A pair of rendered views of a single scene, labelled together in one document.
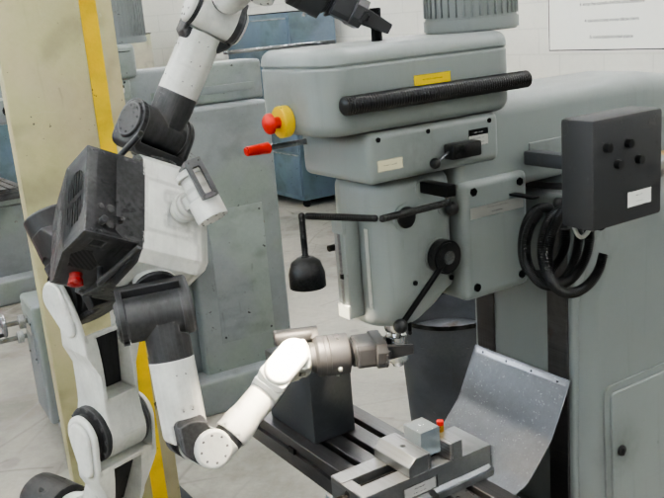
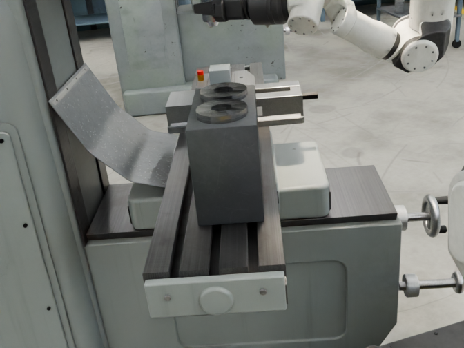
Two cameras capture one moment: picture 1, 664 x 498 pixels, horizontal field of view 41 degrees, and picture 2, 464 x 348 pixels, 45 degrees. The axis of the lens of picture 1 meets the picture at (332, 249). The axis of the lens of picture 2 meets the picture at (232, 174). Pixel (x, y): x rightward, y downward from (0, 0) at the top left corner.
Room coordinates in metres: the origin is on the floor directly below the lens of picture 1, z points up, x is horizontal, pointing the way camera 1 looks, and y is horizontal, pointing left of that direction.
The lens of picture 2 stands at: (2.86, 0.65, 1.46)
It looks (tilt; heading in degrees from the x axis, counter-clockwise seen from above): 26 degrees down; 216
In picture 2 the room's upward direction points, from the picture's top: 6 degrees counter-clockwise
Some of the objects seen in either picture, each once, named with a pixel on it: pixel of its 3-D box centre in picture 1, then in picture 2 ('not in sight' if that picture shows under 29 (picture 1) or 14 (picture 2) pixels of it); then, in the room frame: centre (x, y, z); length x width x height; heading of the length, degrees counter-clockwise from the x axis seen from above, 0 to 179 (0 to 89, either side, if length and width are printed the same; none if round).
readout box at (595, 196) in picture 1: (614, 167); not in sight; (1.66, -0.56, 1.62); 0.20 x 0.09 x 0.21; 122
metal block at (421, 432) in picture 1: (421, 438); (220, 79); (1.73, -0.16, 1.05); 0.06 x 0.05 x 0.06; 32
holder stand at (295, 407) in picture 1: (308, 386); (227, 148); (2.07, 0.09, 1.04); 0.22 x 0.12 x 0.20; 32
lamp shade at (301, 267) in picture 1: (306, 271); not in sight; (1.64, 0.05, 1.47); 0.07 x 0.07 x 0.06
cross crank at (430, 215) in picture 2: not in sight; (417, 216); (1.52, 0.30, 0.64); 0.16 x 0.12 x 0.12; 122
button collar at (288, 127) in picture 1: (283, 122); not in sight; (1.66, 0.07, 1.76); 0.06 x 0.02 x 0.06; 32
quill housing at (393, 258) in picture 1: (391, 244); not in sight; (1.79, -0.13, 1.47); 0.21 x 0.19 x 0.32; 32
